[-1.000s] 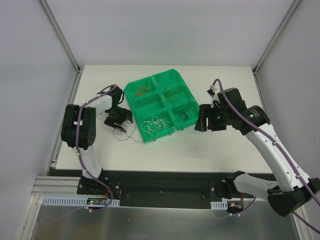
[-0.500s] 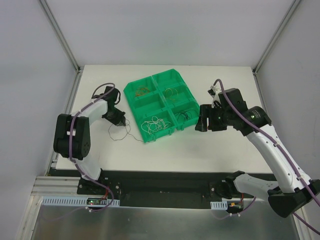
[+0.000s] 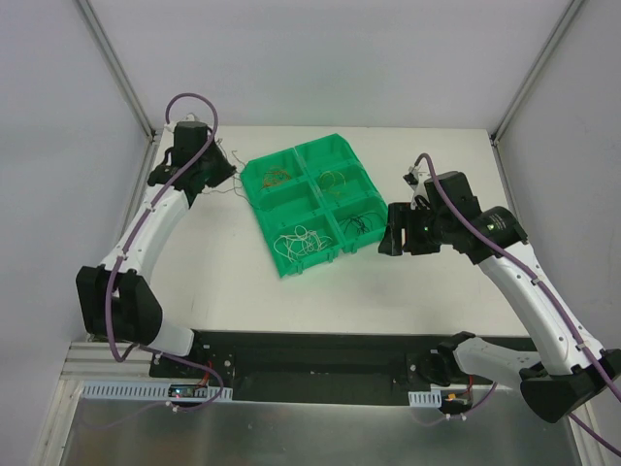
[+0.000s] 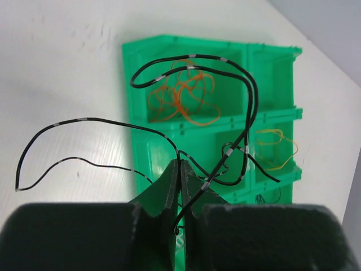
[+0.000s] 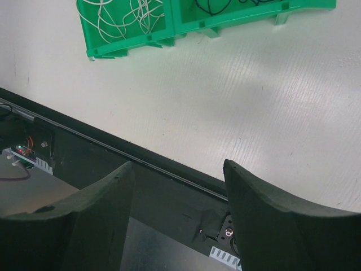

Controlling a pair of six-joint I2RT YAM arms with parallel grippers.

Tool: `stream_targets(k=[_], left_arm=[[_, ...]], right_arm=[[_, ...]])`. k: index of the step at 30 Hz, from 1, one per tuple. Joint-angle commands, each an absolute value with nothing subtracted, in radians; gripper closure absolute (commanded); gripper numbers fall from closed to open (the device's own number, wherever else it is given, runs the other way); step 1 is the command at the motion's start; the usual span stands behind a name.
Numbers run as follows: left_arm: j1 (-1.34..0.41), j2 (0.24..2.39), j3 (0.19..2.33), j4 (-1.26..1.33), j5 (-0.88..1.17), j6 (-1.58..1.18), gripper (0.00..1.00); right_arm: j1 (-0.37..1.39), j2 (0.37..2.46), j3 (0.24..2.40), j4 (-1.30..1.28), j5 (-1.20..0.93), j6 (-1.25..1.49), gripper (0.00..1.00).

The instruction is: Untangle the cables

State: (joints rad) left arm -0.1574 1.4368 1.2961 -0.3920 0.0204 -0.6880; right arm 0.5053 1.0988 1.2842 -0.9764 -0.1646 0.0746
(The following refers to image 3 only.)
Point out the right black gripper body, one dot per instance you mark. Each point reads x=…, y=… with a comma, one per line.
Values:
x=401, y=228

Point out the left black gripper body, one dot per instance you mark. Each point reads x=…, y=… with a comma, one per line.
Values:
x=213, y=169

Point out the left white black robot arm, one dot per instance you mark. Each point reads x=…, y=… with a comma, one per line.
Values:
x=115, y=297

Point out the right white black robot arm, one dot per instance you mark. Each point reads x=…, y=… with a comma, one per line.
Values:
x=568, y=366

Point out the green plastic bin right column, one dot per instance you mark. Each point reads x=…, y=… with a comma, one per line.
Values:
x=346, y=189

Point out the green plastic bin column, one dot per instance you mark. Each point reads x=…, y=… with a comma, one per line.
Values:
x=296, y=226
x=346, y=189

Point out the green plastic bin left column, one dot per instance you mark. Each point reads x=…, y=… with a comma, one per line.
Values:
x=296, y=226

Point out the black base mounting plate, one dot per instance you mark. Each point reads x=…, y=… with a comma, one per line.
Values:
x=319, y=368

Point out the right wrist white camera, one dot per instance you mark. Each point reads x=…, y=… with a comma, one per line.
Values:
x=416, y=178

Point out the wrist white camera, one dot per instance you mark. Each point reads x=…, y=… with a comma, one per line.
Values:
x=170, y=126
x=416, y=178

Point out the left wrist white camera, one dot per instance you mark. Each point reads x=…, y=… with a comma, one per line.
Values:
x=170, y=126

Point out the right white cable duct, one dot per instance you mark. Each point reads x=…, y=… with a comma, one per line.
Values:
x=425, y=399

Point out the white cable duct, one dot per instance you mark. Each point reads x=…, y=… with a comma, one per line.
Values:
x=425, y=399
x=174, y=392

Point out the left white cable duct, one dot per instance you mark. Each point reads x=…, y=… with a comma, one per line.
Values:
x=174, y=392

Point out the aluminium frame rail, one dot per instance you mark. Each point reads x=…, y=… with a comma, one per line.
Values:
x=91, y=361

